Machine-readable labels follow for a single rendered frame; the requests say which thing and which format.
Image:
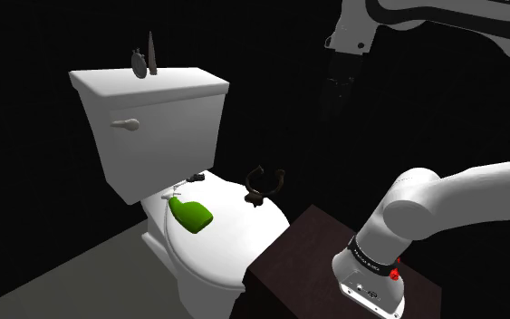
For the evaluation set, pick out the small black object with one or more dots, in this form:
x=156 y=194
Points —
x=195 y=177

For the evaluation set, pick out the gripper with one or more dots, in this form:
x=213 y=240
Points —
x=340 y=84

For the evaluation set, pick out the grey round flat object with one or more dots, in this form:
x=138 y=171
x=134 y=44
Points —
x=139 y=64

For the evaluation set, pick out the brown tall cone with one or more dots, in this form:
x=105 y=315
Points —
x=152 y=55

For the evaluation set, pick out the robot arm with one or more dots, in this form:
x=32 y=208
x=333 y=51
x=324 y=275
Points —
x=457 y=194

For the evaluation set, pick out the green spray bottle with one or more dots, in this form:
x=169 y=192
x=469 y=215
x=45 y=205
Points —
x=191 y=215

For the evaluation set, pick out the white toilet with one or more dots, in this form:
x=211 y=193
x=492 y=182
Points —
x=157 y=132

